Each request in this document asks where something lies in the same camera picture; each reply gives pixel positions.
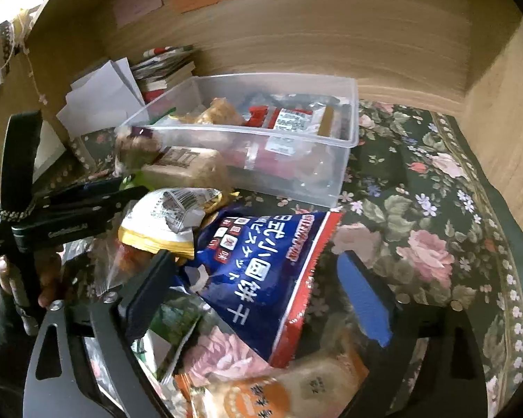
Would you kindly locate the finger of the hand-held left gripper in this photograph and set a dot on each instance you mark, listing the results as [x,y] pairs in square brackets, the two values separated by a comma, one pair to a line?
[83,217]
[98,187]

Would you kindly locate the stack of books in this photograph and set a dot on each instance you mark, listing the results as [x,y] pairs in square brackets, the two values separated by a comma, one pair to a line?
[165,69]

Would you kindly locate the floral tablecloth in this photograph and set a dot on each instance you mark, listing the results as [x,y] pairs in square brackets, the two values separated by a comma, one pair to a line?
[418,226]

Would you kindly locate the orange snack packet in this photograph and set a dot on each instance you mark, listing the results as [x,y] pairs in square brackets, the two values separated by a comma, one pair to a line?
[279,389]

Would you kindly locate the small green object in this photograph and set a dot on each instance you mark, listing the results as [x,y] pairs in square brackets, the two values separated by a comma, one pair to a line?
[133,180]

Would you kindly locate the yellow and white snack bag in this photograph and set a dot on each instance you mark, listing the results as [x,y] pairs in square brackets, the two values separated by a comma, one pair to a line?
[165,222]

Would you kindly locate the pink paper sheet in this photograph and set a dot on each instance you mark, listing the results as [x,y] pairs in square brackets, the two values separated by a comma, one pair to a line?
[137,2]

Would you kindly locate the person's left hand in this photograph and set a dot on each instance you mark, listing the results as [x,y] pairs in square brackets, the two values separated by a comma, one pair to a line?
[50,285]

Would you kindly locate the person's left forearm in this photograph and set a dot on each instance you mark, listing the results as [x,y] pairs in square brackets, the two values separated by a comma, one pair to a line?
[2,335]

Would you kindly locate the clear plastic container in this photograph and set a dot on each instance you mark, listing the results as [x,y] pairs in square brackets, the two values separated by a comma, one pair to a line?
[287,161]

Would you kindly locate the green snack packet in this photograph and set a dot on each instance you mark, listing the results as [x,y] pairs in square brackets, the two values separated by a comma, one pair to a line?
[174,322]

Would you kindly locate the bag of fried snacks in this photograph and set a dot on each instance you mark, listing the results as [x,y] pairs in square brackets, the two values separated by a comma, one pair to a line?
[213,113]

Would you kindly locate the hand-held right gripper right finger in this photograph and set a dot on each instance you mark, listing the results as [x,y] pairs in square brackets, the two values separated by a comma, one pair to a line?
[366,296]

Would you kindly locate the clear packet of orange snacks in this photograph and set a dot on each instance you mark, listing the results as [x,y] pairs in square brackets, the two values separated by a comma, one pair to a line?
[122,265]

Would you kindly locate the red label snack packet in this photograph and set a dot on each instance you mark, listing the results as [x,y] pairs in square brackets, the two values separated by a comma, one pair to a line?
[287,118]

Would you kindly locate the brown snack bag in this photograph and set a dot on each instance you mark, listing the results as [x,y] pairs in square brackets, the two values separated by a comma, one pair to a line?
[135,146]

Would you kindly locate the blue snack bag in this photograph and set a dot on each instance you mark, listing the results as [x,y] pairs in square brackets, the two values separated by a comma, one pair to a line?
[261,270]

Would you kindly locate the beige wrapped snack block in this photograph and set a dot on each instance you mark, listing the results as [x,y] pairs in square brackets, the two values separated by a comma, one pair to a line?
[183,170]

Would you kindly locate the white papers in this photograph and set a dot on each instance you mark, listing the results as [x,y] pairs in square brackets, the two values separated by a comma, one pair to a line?
[100,91]

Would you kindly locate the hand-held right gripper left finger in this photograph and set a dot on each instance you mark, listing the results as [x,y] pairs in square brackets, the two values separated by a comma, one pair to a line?
[150,289]

